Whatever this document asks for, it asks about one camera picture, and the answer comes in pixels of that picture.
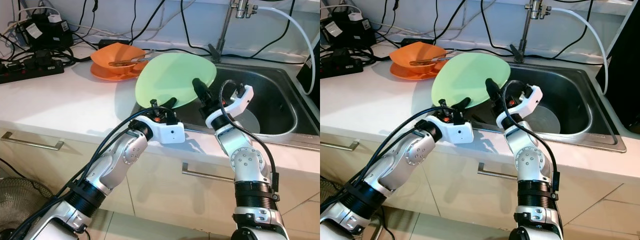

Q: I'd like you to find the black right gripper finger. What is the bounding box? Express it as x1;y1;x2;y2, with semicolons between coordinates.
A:
485;77;503;104
192;77;211;104

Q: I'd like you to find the light green plate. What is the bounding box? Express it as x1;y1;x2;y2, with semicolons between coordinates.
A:
135;52;217;109
431;52;512;108

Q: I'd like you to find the white bowl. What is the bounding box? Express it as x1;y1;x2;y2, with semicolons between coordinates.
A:
522;105;560;135
231;107;262;135

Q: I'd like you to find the chrome kitchen faucet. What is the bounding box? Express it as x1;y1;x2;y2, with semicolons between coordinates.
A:
510;0;551;63
209;0;258;61

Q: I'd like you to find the white kitchen cabinet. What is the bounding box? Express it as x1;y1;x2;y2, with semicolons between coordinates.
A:
0;115;321;240
320;115;640;240

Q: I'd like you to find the silver metal spoon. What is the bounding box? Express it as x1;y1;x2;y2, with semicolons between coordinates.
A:
409;50;455;67
109;50;155;67

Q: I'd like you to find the orange plastic plate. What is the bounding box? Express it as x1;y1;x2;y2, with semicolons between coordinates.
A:
390;62;441;81
90;62;146;82

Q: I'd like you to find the orange plastic bowl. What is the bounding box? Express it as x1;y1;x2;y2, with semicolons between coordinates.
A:
389;41;448;73
90;42;148;75

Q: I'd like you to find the stainless steel sink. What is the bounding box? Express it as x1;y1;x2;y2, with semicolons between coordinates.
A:
434;62;626;153
135;62;321;151

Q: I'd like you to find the black appliance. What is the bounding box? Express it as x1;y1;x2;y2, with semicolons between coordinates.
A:
595;10;640;131
300;50;321;113

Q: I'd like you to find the black power strip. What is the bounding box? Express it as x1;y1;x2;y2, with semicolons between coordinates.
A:
320;55;365;78
0;60;65;84

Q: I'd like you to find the black charger box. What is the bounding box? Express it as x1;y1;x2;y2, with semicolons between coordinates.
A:
17;14;73;51
325;11;373;48

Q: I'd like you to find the grey floor fan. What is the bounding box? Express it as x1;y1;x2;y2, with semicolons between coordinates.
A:
320;179;346;211
0;177;53;236

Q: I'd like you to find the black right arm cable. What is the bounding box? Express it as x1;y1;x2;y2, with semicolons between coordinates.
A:
501;80;561;193
217;80;278;193

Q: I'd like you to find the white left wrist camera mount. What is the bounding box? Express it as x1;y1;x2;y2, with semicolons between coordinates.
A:
146;116;186;145
437;116;475;145

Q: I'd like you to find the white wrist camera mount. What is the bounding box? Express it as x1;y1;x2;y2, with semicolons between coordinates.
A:
495;84;543;130
146;116;186;145
206;84;254;130
437;116;475;145

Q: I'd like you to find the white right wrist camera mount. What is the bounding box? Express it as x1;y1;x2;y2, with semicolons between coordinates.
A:
495;84;543;130
206;84;254;130

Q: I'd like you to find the black power cable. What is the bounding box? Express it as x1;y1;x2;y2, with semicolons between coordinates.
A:
480;0;512;55
549;0;592;59
249;0;296;59
179;0;211;55

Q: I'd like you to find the white water hose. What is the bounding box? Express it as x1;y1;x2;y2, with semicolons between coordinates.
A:
255;6;317;96
550;6;608;96

